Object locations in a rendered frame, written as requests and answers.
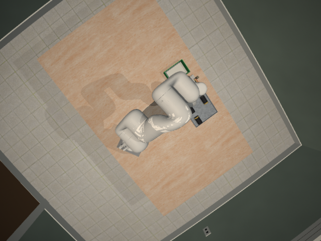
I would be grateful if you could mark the green open-top box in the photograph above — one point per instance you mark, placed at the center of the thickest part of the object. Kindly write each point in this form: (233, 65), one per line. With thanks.
(180, 66)

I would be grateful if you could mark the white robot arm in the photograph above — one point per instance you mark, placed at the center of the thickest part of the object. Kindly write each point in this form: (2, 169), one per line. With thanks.
(174, 96)

